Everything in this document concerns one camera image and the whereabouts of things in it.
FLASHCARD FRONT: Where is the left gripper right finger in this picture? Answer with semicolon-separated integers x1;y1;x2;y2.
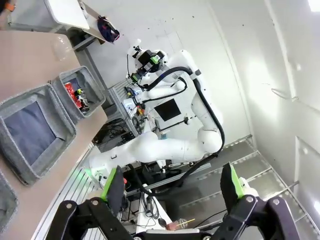
212;162;301;240

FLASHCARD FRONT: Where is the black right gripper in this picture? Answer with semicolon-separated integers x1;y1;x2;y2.
130;49;166;83

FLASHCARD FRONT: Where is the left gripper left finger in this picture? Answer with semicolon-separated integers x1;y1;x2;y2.
46;164;131;240

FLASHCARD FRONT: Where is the crushed silver drink can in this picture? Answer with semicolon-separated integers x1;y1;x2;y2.
74;88;90;112

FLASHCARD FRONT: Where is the crushed red drink can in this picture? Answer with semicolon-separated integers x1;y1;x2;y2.
64;82;84;109

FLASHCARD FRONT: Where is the grey metal rack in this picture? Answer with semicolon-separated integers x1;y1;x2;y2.
174;134;301;226

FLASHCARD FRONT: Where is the white cabinet with black square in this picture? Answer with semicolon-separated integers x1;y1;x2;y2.
122;94;201;137

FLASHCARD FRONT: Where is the grey fabric basket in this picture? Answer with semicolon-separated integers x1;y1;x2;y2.
50;65;107;119
0;83;77;187
0;169;20;227

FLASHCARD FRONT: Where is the dark blue bag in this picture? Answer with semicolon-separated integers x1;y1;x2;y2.
97;15;121;44

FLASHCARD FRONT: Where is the white side table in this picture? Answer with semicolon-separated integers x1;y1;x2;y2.
79;0;121;45

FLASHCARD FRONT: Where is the large white table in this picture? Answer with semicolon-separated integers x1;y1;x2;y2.
7;0;91;33

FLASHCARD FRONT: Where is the black corrugated cable conduit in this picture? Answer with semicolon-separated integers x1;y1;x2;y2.
124;65;226;199

